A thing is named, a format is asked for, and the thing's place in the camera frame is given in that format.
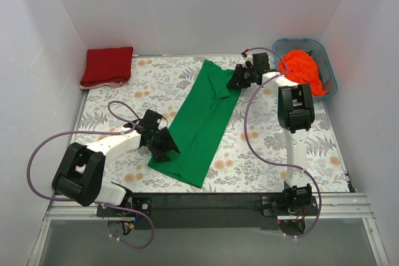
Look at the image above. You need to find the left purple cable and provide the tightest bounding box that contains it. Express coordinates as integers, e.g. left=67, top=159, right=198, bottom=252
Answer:
left=26, top=100, right=156, bottom=249

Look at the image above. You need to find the green t-shirt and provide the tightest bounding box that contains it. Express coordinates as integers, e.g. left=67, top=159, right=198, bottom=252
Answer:
left=148, top=60, right=241, bottom=188

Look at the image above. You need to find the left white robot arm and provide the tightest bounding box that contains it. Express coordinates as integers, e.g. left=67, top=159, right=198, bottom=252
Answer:
left=52, top=110, right=180, bottom=216

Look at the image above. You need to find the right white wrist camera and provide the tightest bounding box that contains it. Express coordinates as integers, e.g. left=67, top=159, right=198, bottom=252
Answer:
left=241, top=51, right=253, bottom=63

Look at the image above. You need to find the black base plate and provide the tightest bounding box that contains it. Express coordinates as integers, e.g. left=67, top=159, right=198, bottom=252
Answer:
left=96, top=192, right=319, bottom=230

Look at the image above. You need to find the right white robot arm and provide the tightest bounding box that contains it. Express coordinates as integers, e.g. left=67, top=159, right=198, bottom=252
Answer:
left=227, top=49, right=316, bottom=216

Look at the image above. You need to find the blue plastic bin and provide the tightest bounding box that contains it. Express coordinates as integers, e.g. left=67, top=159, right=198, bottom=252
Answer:
left=272, top=38, right=337, bottom=102

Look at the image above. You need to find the purple cable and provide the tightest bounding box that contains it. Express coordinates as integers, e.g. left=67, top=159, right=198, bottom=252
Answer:
left=241, top=47, right=322, bottom=239
left=26, top=100, right=156, bottom=249

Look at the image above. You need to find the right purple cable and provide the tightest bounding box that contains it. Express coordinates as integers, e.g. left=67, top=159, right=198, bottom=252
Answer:
left=241, top=47, right=322, bottom=239

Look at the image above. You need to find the aluminium frame rail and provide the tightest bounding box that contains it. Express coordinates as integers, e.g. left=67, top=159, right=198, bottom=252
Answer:
left=44, top=192, right=375, bottom=220

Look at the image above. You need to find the orange t-shirt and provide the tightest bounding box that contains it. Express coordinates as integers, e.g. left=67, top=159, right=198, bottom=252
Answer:
left=279, top=50, right=327, bottom=96

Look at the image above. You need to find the folded red t-shirt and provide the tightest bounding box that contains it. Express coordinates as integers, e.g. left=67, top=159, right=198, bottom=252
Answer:
left=80, top=47, right=133, bottom=83

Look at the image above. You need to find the folded pink cloth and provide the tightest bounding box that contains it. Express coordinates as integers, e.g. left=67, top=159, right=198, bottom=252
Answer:
left=79, top=82, right=125, bottom=90

